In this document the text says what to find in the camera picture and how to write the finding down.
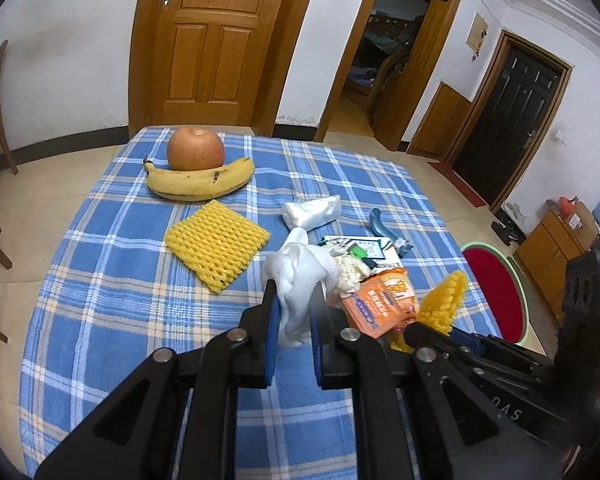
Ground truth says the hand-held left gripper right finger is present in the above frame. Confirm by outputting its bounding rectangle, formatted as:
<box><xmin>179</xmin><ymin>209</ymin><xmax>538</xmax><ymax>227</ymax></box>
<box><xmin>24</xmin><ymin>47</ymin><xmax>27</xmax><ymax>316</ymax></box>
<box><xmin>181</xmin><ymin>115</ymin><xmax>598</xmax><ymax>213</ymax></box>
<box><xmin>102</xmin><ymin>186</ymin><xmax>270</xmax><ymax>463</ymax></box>
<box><xmin>307</xmin><ymin>282</ymin><xmax>566</xmax><ymax>480</ymax></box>

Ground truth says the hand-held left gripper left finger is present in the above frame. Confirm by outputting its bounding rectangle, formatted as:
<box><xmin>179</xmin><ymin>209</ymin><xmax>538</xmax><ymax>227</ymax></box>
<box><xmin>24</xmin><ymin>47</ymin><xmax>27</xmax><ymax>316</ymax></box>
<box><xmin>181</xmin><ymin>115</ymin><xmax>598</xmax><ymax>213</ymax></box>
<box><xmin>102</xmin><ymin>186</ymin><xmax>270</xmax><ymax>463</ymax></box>
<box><xmin>35</xmin><ymin>280</ymin><xmax>281</xmax><ymax>480</ymax></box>

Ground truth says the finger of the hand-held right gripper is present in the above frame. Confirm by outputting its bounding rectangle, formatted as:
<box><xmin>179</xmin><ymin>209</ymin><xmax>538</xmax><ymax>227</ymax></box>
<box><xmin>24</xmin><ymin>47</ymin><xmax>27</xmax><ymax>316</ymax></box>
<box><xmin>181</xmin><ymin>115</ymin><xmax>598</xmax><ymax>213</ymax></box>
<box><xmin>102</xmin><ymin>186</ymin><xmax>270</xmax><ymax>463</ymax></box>
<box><xmin>405</xmin><ymin>322</ymin><xmax>481</xmax><ymax>368</ymax></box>
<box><xmin>451</xmin><ymin>329</ymin><xmax>551</xmax><ymax>369</ymax></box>

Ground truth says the curled yellow foam fruit net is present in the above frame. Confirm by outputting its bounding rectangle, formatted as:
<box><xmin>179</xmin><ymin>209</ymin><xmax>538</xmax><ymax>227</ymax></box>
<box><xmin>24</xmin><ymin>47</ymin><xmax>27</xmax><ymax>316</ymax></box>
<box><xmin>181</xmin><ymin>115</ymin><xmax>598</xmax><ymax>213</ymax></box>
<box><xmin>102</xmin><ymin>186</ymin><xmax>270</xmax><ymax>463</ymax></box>
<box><xmin>390</xmin><ymin>269</ymin><xmax>468</xmax><ymax>353</ymax></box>

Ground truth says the red bucket with green rim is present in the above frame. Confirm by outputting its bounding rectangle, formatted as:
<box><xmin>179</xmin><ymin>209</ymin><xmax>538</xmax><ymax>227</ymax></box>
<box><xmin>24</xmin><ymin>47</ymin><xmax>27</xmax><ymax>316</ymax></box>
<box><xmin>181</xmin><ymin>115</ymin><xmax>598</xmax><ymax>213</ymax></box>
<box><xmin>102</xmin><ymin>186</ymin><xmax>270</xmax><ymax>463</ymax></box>
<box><xmin>459</xmin><ymin>241</ymin><xmax>531</xmax><ymax>346</ymax></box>

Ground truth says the white tissue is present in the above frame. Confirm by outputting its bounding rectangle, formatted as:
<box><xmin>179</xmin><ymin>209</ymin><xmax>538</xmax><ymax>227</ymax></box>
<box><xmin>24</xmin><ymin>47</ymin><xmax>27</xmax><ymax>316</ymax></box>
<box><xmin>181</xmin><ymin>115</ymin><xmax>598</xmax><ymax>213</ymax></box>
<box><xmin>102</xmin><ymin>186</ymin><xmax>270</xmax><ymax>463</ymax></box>
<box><xmin>260</xmin><ymin>227</ymin><xmax>341</xmax><ymax>348</ymax></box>

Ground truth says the white medicine box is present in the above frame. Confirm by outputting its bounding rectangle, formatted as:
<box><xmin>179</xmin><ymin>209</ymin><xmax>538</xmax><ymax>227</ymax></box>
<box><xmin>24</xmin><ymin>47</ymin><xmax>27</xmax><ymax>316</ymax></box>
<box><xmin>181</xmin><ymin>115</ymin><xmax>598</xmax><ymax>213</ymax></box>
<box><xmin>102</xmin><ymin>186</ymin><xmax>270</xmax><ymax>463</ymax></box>
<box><xmin>320</xmin><ymin>235</ymin><xmax>403</xmax><ymax>273</ymax></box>

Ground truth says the orange snack wrapper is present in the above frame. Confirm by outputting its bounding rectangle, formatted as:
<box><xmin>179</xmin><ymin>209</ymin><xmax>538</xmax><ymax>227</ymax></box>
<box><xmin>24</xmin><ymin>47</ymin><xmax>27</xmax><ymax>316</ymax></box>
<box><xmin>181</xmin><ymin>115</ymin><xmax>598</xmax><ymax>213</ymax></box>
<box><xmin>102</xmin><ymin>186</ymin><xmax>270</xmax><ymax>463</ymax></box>
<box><xmin>340</xmin><ymin>267</ymin><xmax>421</xmax><ymax>341</ymax></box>

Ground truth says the low wooden cabinet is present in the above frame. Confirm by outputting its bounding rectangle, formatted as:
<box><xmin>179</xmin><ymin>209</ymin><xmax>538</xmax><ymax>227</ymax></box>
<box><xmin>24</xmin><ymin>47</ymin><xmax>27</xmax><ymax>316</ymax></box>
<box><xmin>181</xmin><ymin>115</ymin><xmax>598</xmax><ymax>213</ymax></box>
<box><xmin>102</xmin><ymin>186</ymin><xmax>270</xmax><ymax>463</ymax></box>
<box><xmin>512</xmin><ymin>207</ymin><xmax>600</xmax><ymax>316</ymax></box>

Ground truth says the cardboard box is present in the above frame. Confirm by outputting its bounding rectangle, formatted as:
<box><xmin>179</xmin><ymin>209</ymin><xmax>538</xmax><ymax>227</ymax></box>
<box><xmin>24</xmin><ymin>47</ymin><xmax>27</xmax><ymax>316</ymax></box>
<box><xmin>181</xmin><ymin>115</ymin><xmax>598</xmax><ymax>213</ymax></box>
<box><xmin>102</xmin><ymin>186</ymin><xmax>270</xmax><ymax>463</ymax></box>
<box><xmin>562</xmin><ymin>200</ymin><xmax>600</xmax><ymax>246</ymax></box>

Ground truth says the crumpled white wrapper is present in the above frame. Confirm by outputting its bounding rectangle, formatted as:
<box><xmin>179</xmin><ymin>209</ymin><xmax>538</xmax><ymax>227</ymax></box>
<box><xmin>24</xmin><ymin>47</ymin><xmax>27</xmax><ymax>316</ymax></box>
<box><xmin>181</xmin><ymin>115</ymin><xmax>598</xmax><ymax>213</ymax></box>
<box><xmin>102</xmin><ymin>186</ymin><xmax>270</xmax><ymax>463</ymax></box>
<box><xmin>325</xmin><ymin>242</ymin><xmax>376</xmax><ymax>296</ymax></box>

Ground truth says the pair of dark shoes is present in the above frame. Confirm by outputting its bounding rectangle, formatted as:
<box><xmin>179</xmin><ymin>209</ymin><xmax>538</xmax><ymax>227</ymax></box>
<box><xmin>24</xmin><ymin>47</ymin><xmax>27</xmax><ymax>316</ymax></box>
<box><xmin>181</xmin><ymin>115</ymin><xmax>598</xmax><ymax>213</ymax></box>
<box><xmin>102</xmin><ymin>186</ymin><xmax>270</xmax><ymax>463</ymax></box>
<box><xmin>492</xmin><ymin>207</ymin><xmax>528</xmax><ymax>246</ymax></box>

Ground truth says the small blue plastic vial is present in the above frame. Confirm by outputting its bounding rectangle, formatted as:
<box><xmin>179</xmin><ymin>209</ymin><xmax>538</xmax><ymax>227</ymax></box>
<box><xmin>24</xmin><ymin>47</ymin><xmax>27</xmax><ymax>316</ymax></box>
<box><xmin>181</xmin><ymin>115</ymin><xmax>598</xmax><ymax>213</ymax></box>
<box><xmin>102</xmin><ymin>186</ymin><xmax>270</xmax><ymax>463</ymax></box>
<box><xmin>369</xmin><ymin>207</ymin><xmax>413</xmax><ymax>256</ymax></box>

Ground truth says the white tissue packet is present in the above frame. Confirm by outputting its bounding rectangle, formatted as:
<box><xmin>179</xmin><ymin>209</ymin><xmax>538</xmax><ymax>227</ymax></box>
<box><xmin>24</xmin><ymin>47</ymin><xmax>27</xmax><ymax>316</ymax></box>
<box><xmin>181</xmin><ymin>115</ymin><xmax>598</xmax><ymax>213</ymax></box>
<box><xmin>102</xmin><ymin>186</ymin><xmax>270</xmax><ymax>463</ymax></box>
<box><xmin>281</xmin><ymin>194</ymin><xmax>342</xmax><ymax>228</ymax></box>

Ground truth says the blue plaid tablecloth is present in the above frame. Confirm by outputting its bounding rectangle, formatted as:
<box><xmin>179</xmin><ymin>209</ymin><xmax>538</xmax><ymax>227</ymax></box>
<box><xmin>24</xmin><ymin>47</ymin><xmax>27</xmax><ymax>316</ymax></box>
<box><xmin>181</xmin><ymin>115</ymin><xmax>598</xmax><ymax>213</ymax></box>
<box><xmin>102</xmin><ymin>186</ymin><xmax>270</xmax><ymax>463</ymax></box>
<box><xmin>19</xmin><ymin>125</ymin><xmax>491</xmax><ymax>480</ymax></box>

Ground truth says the red doormat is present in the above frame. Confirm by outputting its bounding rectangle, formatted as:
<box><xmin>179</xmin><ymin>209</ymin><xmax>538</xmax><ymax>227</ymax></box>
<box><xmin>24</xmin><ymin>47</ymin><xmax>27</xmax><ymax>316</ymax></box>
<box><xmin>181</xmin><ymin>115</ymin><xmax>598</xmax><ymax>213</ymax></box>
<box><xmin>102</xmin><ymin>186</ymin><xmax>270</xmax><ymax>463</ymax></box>
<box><xmin>427</xmin><ymin>160</ymin><xmax>488</xmax><ymax>208</ymax></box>

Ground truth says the banana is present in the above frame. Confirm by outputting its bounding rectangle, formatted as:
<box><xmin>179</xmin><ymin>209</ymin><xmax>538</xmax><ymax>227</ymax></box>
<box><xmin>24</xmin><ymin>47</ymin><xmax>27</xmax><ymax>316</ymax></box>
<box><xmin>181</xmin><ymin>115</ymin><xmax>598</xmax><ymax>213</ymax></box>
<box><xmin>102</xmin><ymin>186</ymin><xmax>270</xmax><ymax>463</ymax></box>
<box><xmin>144</xmin><ymin>156</ymin><xmax>255</xmax><ymax>203</ymax></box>

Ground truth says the dark entrance door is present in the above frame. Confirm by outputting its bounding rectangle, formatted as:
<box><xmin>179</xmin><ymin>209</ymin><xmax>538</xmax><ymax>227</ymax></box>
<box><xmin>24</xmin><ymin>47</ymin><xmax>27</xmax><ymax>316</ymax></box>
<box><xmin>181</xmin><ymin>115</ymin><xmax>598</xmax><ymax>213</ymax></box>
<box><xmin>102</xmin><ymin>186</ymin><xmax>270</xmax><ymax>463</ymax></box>
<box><xmin>442</xmin><ymin>30</ymin><xmax>573</xmax><ymax>216</ymax></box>

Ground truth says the red apple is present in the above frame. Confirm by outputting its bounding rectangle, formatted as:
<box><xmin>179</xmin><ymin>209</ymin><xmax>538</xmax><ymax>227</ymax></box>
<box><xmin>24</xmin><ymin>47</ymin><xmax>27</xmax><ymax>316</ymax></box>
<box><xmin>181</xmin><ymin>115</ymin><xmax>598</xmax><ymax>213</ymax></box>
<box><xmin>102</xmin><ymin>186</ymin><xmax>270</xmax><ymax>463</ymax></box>
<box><xmin>167</xmin><ymin>126</ymin><xmax>226</xmax><ymax>172</ymax></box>

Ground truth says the bed with dark bedding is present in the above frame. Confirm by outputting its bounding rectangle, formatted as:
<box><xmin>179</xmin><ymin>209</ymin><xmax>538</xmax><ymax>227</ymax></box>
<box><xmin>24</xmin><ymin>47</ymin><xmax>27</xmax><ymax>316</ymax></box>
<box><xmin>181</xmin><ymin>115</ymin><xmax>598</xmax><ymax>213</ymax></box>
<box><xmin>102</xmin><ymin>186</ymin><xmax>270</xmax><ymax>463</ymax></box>
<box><xmin>347</xmin><ymin>10</ymin><xmax>421</xmax><ymax>111</ymax></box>

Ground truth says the closed wooden door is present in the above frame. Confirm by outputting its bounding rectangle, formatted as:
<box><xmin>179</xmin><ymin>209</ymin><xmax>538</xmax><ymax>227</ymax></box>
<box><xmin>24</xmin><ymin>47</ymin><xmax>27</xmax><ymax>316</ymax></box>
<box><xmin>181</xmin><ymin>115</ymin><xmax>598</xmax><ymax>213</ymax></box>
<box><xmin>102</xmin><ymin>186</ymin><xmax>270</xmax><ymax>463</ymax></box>
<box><xmin>130</xmin><ymin>0</ymin><xmax>326</xmax><ymax>136</ymax></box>

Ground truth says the wooden wall panel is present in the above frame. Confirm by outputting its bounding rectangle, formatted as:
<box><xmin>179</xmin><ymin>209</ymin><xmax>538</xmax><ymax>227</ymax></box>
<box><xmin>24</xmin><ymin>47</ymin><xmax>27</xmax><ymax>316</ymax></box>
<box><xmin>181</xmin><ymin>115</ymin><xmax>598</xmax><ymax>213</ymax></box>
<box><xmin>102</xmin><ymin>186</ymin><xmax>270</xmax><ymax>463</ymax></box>
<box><xmin>407</xmin><ymin>81</ymin><xmax>473</xmax><ymax>161</ymax></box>

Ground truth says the wooden doorway frame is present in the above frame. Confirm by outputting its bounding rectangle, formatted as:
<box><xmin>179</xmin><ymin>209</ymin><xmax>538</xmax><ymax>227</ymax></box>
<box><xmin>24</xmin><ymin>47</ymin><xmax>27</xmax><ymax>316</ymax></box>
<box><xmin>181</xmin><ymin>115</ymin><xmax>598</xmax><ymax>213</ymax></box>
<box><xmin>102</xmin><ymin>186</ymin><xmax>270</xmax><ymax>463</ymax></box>
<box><xmin>314</xmin><ymin>0</ymin><xmax>468</xmax><ymax>153</ymax></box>

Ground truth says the beige wall box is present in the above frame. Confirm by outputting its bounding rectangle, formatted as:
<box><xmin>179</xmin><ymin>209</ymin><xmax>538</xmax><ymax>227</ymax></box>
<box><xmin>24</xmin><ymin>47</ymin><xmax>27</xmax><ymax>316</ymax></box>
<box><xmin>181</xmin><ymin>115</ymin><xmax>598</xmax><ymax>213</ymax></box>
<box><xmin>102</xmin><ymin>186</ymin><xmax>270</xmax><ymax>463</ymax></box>
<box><xmin>466</xmin><ymin>12</ymin><xmax>488</xmax><ymax>61</ymax></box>

